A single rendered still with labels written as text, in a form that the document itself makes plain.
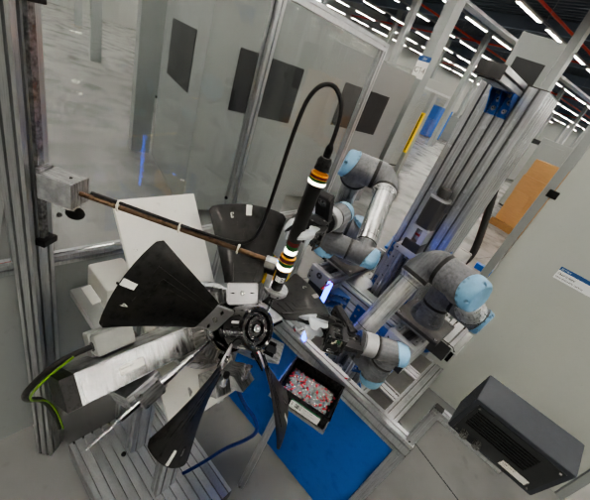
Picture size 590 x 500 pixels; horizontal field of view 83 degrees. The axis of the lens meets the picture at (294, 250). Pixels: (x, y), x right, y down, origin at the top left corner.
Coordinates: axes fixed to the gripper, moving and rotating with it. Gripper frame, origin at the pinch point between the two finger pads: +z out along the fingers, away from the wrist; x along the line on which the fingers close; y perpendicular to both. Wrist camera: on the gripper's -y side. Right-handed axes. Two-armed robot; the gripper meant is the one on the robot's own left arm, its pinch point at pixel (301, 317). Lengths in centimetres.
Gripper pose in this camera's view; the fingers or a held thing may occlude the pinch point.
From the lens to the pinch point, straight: 106.5
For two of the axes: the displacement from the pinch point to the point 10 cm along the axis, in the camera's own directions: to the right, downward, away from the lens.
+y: -1.3, 5.7, -8.1
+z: -9.4, -3.2, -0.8
